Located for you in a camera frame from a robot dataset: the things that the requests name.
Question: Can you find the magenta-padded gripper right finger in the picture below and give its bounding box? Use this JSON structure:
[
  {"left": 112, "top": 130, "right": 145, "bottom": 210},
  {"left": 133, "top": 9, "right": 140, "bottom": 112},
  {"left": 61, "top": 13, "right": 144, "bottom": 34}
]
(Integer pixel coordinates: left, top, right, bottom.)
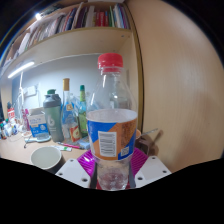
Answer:
[{"left": 129, "top": 147, "right": 173, "bottom": 189}]

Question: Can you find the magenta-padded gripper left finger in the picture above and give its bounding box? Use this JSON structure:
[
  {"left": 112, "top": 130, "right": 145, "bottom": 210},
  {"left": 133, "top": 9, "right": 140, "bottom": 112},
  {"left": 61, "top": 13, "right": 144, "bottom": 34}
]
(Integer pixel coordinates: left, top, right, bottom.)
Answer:
[{"left": 54, "top": 148, "right": 98, "bottom": 189}]

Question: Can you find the clear plastic bottle red cap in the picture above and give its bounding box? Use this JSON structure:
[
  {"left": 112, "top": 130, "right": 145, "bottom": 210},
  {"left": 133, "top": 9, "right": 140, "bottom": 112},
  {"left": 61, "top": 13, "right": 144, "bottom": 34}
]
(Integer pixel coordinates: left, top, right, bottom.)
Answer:
[{"left": 85, "top": 52, "right": 139, "bottom": 192}]

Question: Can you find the white green tube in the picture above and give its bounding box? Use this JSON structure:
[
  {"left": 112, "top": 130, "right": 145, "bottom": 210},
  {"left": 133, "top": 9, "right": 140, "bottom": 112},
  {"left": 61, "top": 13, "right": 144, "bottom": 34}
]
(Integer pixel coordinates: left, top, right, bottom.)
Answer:
[{"left": 55, "top": 141, "right": 83, "bottom": 153}]

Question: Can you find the brown mug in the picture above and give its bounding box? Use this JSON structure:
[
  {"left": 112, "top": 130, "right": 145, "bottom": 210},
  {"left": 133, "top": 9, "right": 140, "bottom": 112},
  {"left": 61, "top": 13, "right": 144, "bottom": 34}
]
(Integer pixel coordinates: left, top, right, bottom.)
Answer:
[{"left": 134, "top": 128, "right": 164, "bottom": 157}]

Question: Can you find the dark grey mug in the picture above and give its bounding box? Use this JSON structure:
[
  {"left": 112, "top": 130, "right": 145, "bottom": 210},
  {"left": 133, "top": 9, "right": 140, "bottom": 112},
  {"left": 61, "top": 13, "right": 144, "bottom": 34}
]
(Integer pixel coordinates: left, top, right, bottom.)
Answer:
[{"left": 29, "top": 145, "right": 67, "bottom": 175}]

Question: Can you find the gold-capped clear bottle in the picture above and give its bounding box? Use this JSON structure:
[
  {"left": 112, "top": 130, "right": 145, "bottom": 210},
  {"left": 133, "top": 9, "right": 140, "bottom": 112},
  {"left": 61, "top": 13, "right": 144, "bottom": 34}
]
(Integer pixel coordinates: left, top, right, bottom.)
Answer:
[{"left": 60, "top": 77, "right": 83, "bottom": 144}]

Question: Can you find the grey shaker bottle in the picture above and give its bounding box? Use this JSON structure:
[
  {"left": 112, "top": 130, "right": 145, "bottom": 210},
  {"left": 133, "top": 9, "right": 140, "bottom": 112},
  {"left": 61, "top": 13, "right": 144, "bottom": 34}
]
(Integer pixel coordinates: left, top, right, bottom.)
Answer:
[{"left": 42, "top": 93, "right": 65, "bottom": 143}]

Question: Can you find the magenta box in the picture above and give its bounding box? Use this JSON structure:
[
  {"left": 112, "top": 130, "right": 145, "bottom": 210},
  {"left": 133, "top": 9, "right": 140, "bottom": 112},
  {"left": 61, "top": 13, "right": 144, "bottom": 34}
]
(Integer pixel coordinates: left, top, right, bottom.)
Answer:
[{"left": 21, "top": 108, "right": 30, "bottom": 133}]

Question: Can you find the under-shelf tube lamp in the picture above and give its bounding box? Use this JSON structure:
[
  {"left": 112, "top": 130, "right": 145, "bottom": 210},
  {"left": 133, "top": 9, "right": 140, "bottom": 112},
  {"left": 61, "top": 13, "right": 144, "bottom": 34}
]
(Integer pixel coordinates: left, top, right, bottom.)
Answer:
[{"left": 7, "top": 60, "right": 36, "bottom": 80}]

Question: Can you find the wooden shelf unit with books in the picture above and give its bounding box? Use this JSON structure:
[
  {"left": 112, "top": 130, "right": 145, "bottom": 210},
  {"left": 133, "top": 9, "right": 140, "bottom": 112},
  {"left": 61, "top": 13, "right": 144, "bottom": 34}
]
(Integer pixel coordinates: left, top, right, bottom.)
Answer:
[{"left": 0, "top": 0, "right": 145, "bottom": 134}]

